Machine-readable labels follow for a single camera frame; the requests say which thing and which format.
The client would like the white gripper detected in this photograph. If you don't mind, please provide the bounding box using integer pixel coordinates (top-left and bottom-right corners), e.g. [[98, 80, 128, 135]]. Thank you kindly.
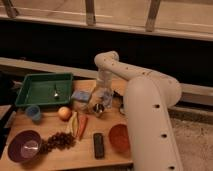
[[88, 69, 113, 109]]

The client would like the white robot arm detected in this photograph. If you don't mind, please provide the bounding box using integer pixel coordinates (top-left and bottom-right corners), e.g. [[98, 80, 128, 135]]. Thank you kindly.
[[94, 51, 183, 171]]

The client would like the small blue cup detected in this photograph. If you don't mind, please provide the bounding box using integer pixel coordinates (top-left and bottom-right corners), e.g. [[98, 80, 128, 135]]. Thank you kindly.
[[25, 105, 41, 121]]

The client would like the black measuring scoop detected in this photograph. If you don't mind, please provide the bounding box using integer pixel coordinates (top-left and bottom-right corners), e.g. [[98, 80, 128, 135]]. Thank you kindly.
[[113, 92, 125, 115]]

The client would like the blue sponge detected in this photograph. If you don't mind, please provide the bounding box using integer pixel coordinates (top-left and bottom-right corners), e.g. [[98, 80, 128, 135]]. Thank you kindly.
[[71, 90, 91, 102]]

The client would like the orange carrot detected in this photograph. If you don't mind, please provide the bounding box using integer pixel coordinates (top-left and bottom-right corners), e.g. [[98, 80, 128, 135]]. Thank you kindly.
[[77, 115, 88, 139]]

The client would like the black remote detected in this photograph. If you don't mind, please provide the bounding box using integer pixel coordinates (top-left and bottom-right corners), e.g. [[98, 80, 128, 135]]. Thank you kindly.
[[93, 133, 105, 159]]

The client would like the orange apple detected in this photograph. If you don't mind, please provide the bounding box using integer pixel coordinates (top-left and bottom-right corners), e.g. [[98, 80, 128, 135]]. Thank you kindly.
[[58, 106, 72, 121]]

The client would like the orange bowl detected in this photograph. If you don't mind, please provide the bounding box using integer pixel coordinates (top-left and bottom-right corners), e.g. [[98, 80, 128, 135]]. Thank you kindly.
[[108, 124, 130, 153]]

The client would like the yellow banana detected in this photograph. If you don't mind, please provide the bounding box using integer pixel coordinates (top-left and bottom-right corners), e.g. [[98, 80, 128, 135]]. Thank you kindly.
[[66, 112, 78, 136]]

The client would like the metal spoon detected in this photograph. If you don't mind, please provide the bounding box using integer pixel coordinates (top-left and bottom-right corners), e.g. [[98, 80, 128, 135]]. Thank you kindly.
[[54, 84, 59, 99]]

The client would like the bunch of dark grapes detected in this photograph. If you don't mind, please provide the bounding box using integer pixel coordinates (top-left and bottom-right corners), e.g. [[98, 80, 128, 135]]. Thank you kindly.
[[40, 132, 75, 154]]

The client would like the green plastic tray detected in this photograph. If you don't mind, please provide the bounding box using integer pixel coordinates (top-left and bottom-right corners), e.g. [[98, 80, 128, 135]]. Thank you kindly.
[[15, 73, 73, 108]]

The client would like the purple bowl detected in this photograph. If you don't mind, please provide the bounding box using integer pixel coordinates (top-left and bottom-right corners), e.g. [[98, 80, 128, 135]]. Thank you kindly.
[[7, 130, 42, 163]]

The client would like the wooden railing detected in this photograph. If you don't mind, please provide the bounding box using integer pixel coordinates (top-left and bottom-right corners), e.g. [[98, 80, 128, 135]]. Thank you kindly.
[[0, 0, 213, 42]]

